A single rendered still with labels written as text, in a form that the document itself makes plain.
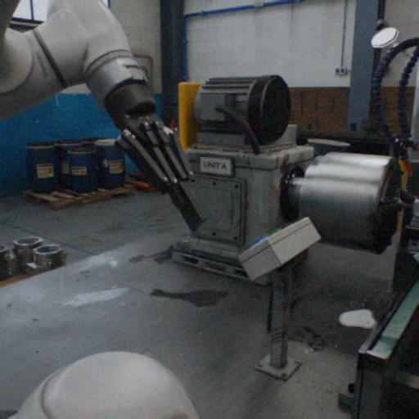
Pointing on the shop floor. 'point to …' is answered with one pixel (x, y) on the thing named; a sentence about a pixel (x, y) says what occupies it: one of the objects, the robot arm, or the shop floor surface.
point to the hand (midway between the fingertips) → (187, 204)
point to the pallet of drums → (74, 172)
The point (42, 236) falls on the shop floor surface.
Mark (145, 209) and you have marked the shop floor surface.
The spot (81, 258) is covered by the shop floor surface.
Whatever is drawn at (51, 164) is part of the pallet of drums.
